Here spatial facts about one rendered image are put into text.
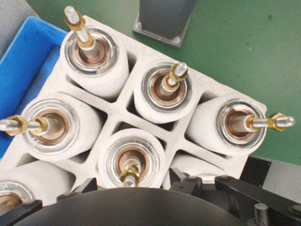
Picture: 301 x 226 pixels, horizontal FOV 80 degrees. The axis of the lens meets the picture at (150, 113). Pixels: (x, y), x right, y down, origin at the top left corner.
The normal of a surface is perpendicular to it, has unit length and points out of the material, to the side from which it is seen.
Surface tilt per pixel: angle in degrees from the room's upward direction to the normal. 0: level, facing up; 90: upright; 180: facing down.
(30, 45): 88
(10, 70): 88
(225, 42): 0
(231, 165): 0
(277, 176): 90
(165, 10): 90
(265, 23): 0
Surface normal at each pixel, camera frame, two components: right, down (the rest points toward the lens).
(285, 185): -0.90, -0.44
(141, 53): 0.07, -0.09
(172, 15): -0.33, 0.94
